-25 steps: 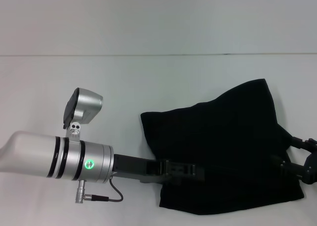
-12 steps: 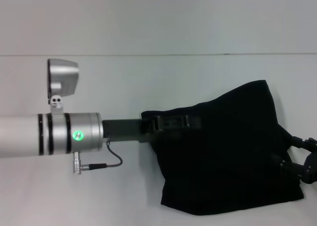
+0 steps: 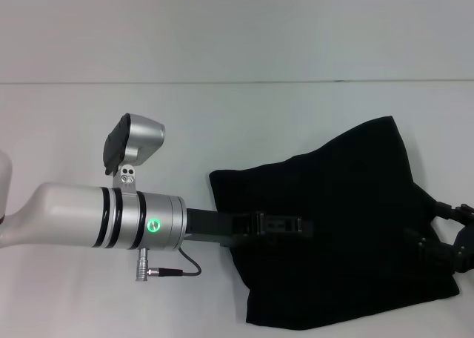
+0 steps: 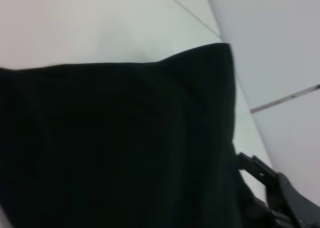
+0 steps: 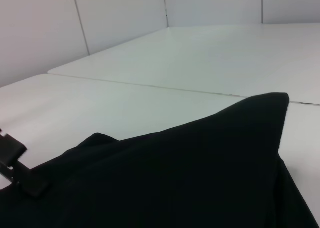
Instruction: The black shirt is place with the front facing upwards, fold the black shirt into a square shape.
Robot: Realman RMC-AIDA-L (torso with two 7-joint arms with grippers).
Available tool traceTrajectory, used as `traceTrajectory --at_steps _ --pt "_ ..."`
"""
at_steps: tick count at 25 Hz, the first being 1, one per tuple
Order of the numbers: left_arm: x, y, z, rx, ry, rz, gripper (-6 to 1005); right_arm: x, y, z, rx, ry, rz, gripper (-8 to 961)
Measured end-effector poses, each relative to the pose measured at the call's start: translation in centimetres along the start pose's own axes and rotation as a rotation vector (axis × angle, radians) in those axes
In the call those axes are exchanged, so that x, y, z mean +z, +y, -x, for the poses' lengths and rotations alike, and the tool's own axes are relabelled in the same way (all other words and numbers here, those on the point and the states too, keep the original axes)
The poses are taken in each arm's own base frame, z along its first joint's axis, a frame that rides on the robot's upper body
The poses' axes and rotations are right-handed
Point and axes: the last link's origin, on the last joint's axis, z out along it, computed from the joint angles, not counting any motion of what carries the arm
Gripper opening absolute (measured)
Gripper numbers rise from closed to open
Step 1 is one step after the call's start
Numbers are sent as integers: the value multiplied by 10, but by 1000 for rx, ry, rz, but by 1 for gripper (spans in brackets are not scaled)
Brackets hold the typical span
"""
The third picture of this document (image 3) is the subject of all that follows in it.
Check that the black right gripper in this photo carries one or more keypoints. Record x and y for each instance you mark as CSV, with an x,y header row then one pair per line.
x,y
464,249

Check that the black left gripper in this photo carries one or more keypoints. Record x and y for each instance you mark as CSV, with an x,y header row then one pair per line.
x,y
218,227

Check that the black shirt with FREE print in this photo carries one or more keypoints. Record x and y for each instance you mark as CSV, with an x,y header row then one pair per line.
x,y
333,223

